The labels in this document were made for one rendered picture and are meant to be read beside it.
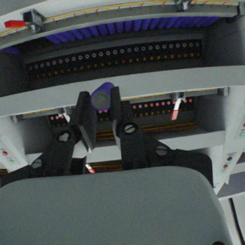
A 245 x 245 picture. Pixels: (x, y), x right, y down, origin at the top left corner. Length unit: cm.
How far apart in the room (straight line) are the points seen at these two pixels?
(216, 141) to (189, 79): 22
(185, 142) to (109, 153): 22
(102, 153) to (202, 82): 31
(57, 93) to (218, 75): 35
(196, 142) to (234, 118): 12
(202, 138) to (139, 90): 25
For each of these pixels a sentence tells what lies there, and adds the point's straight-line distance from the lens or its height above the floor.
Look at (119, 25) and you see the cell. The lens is 35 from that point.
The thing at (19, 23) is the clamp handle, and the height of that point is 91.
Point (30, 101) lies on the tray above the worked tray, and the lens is 36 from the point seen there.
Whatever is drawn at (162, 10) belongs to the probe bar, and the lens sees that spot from 33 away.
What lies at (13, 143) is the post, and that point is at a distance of 47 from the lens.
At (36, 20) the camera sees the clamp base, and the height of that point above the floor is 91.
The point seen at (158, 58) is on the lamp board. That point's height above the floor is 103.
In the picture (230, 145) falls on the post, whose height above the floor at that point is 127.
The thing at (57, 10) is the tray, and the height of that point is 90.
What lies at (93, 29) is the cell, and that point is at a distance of 36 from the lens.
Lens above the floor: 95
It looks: 35 degrees up
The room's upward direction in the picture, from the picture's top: 172 degrees clockwise
